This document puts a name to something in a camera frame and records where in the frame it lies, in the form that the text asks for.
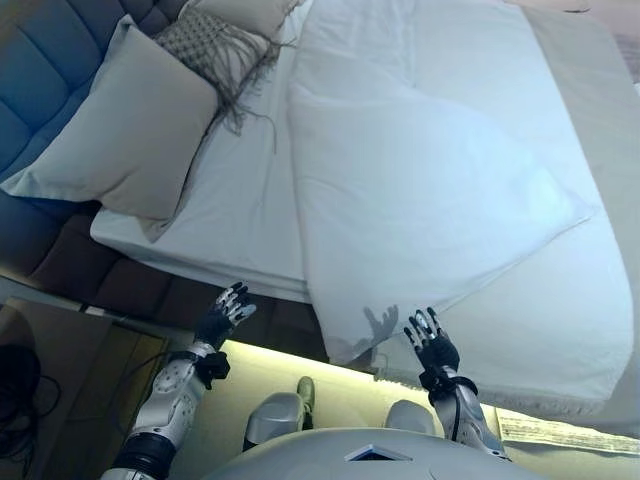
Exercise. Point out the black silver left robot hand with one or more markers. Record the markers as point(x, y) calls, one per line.
point(215, 325)

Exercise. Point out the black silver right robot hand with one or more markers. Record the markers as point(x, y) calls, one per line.
point(440, 352)

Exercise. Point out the white duvet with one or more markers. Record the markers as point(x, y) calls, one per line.
point(425, 175)

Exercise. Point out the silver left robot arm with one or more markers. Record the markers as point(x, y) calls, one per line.
point(170, 395)

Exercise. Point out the grey robot torso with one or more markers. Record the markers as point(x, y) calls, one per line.
point(375, 460)

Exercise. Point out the pale textured floor rug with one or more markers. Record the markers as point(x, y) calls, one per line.
point(560, 432)

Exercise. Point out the wooden nightstand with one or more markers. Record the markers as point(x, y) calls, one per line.
point(75, 380)

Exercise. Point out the large beige pillow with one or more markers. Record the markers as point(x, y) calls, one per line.
point(125, 130)

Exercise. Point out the patterned fringed cushion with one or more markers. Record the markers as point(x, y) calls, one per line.
point(205, 35)

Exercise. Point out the small beige pillow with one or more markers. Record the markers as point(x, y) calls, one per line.
point(235, 17)

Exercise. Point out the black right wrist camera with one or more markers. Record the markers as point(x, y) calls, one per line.
point(430, 380)

